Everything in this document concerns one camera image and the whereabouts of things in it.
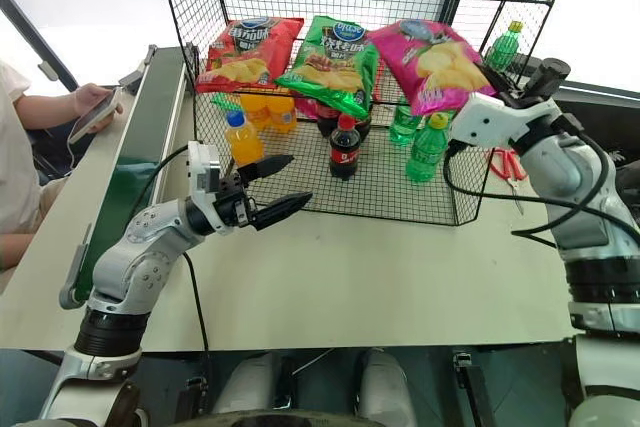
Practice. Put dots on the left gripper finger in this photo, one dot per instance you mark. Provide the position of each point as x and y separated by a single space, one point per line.
282 207
265 167

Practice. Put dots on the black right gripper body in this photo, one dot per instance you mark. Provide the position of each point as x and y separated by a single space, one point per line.
547 78

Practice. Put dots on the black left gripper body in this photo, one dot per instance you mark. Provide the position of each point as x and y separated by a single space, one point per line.
231 204

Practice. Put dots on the white smartphone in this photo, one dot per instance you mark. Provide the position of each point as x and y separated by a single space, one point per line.
86 126

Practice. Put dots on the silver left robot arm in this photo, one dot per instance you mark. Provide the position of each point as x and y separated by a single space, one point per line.
135 257

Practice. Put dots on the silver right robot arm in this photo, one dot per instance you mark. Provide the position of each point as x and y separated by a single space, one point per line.
585 207

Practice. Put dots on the green conveyor belt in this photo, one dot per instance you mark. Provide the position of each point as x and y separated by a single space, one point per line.
135 167

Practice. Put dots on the person's bare hand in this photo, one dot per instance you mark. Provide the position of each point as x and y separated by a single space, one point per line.
92 97

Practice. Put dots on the orange soda bottle blue cap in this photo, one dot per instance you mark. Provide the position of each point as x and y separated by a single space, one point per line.
243 142

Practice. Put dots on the pink chips bag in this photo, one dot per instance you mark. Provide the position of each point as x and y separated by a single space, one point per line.
435 67

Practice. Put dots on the small green packet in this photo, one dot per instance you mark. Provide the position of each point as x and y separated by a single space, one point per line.
224 101

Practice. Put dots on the cola bottle red cap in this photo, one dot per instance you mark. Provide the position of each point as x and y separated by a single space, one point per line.
344 152

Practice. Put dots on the green soda bottle yellow cap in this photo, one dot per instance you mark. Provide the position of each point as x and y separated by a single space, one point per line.
424 157

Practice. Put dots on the red chips bag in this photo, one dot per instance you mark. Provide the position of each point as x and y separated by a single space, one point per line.
250 54

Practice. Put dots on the green chips bag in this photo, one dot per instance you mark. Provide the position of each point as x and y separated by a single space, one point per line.
330 64

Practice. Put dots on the white robot leg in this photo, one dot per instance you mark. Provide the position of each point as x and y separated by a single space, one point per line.
250 387
387 387

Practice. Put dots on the person in white shirt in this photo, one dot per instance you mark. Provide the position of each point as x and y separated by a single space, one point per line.
15 147

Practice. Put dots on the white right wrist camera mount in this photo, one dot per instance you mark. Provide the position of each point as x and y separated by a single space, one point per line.
492 119

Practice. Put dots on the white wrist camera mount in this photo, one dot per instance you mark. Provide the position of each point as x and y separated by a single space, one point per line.
202 167
492 119

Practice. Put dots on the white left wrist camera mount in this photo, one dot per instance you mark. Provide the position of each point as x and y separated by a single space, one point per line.
202 167

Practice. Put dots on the black table bracket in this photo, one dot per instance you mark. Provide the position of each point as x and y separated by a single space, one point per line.
196 394
470 382

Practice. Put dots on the black diagonal frame bar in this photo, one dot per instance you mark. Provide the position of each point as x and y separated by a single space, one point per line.
30 32

